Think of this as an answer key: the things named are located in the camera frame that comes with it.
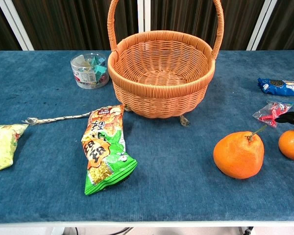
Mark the small round orange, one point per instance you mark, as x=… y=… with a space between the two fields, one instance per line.
x=292 y=144

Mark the clear bag with red pieces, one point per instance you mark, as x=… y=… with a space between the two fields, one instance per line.
x=272 y=112

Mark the blue Oreo cookie pack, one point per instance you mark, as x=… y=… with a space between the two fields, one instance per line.
x=281 y=86

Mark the large orange with stem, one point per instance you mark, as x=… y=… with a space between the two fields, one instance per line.
x=237 y=156

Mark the blue velvet table cloth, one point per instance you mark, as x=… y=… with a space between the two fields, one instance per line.
x=174 y=183

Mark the green orange snack bag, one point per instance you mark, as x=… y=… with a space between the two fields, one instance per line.
x=104 y=147

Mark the clear tub of binder clips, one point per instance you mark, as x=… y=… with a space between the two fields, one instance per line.
x=89 y=71

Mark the dark brown pleated curtain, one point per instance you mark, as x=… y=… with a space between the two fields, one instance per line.
x=68 y=24

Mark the yellow snack bag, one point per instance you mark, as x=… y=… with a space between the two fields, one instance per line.
x=2 y=147

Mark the white slanted frame post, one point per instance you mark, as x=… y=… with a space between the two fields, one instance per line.
x=261 y=24
x=16 y=24

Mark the white upright frame post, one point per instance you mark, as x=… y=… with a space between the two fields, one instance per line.
x=144 y=14

